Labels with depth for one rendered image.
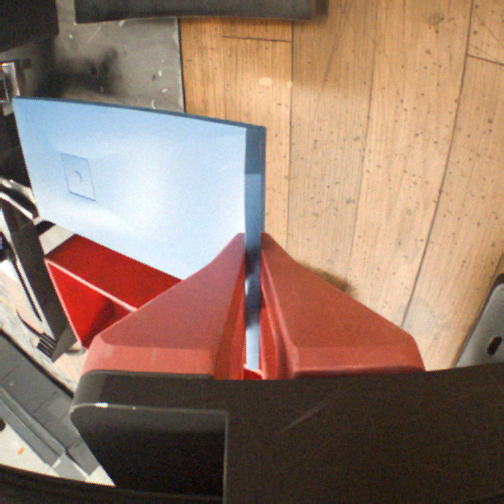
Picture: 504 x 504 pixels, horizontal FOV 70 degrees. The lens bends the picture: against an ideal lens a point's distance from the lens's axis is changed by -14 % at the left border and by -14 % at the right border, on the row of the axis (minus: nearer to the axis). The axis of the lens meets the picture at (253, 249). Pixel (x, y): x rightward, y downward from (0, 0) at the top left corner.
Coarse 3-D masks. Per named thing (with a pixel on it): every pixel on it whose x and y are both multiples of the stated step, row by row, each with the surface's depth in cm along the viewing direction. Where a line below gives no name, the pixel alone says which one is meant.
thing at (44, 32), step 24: (0, 0) 20; (24, 0) 22; (48, 0) 23; (0, 24) 21; (24, 24) 23; (48, 24) 24; (0, 48) 22; (0, 120) 24; (0, 144) 25; (24, 168) 27; (24, 216) 29
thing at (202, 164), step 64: (64, 128) 16; (128, 128) 14; (192, 128) 12; (256, 128) 11; (64, 192) 18; (128, 192) 16; (192, 192) 14; (256, 192) 9; (192, 256) 16; (256, 256) 10; (256, 320) 12
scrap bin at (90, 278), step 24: (72, 240) 34; (48, 264) 33; (72, 264) 32; (96, 264) 32; (120, 264) 32; (144, 264) 32; (72, 288) 36; (96, 288) 30; (120, 288) 29; (144, 288) 29; (168, 288) 29; (72, 312) 37; (96, 312) 40; (120, 312) 42
